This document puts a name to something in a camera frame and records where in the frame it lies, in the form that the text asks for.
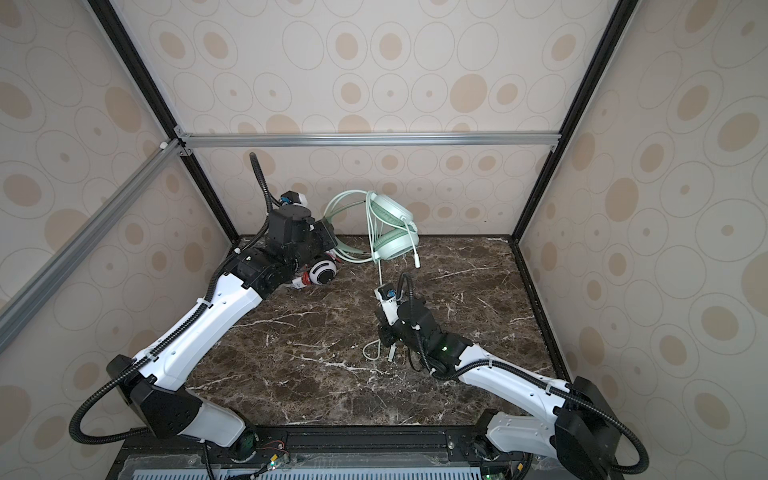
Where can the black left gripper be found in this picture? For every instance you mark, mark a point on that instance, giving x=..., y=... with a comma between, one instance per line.
x=326, y=231

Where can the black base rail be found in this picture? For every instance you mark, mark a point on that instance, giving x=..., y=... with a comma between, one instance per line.
x=333, y=452

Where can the mint green headphones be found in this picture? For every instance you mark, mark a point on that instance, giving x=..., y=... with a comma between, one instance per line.
x=391, y=228

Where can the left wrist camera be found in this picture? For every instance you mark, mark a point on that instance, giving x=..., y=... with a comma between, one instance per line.
x=294, y=198

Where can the black vertical frame post left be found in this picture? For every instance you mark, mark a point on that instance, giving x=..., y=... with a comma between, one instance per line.
x=107, y=16

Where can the white black headphones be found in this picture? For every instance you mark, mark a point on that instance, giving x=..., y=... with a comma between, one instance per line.
x=321, y=272

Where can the silver aluminium rail back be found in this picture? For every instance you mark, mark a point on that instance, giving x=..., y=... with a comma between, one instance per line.
x=359, y=140

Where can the silver aluminium rail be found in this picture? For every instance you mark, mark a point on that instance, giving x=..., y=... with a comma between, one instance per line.
x=38, y=290
x=359, y=140

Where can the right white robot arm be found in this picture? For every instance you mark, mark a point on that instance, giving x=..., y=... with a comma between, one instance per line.
x=570, y=422

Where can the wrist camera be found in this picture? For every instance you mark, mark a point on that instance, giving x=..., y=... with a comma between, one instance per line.
x=294, y=198
x=386, y=295

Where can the black vertical frame post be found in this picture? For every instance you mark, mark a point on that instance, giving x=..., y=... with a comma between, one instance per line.
x=107, y=16
x=606, y=47

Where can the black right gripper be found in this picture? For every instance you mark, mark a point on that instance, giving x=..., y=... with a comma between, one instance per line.
x=383, y=330

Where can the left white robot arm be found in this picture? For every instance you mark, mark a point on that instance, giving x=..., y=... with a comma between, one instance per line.
x=152, y=382

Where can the black vertical frame post right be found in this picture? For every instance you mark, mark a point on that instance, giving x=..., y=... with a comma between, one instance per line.
x=606, y=47

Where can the silver aluminium rail left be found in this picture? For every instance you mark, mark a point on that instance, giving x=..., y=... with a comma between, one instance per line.
x=38, y=290

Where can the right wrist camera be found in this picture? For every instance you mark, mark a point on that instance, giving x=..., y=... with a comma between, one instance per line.
x=386, y=295

